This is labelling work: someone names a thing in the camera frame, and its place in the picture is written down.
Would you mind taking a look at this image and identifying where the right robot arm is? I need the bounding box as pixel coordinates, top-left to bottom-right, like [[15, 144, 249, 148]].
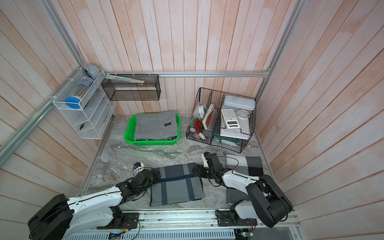
[[193, 152, 294, 228]]

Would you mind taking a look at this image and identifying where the plain grey scarf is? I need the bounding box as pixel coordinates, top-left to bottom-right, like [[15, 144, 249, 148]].
[[134, 112, 179, 141]]

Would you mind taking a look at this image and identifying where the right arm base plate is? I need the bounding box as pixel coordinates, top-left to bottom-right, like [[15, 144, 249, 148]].
[[215, 210, 258, 227]]

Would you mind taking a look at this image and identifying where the black wire desk organizer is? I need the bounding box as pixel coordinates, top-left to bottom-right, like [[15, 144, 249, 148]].
[[186, 88, 256, 153]]

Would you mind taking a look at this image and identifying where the white wire wall shelf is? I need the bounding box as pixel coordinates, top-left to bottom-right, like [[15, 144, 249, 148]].
[[53, 69, 117, 140]]

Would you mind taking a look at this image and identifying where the black white grey checked scarf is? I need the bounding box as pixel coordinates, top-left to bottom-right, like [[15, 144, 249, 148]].
[[226, 155, 264, 204]]

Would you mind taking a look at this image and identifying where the black mesh wall basket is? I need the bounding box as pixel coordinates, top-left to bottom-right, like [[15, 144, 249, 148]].
[[102, 74, 161, 101]]

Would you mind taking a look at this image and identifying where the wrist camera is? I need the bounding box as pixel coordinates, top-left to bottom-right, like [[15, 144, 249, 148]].
[[202, 152, 211, 168], [133, 162, 145, 177]]

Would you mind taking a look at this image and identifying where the white plastic lidded container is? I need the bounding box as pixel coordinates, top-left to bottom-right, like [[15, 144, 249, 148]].
[[224, 95, 256, 111]]

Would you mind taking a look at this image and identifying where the grey round disc on shelf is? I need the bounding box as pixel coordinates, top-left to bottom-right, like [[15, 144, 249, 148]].
[[84, 64, 100, 80]]

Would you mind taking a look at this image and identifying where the roll of clear tape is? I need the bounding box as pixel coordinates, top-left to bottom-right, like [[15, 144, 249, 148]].
[[237, 109, 251, 120]]

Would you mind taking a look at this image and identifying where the red notebook in organizer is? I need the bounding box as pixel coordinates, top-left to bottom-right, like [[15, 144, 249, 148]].
[[192, 118, 204, 133]]

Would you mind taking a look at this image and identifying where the grey blue plaid scarf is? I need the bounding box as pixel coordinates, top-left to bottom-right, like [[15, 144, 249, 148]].
[[150, 163, 205, 207]]

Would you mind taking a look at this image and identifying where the white flat box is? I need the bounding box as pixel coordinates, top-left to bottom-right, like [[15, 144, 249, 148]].
[[220, 119, 252, 140]]

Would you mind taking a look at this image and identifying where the white tape roll in organizer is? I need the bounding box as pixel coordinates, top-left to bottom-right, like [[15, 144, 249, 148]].
[[193, 104, 207, 120]]

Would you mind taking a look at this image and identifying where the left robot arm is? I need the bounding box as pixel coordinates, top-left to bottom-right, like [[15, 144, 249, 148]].
[[28, 168, 161, 240]]

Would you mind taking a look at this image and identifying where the white ruler on mesh basket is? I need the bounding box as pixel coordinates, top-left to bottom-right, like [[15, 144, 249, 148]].
[[105, 74, 145, 84]]

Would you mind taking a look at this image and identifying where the aluminium front rail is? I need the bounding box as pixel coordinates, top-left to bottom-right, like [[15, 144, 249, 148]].
[[66, 209, 306, 240]]

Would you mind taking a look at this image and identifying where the white calculator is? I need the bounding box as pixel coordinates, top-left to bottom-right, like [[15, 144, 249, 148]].
[[221, 109, 240, 130]]

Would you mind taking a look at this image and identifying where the green plastic basket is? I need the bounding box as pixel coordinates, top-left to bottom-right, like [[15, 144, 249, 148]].
[[125, 114, 181, 146]]

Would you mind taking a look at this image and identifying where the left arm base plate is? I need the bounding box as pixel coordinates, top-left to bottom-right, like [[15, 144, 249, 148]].
[[97, 213, 140, 231]]

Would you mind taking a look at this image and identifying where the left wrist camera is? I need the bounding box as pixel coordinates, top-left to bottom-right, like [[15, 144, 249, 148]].
[[133, 162, 145, 177]]

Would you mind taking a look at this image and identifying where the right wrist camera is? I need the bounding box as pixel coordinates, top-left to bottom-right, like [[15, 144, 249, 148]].
[[202, 152, 211, 168]]

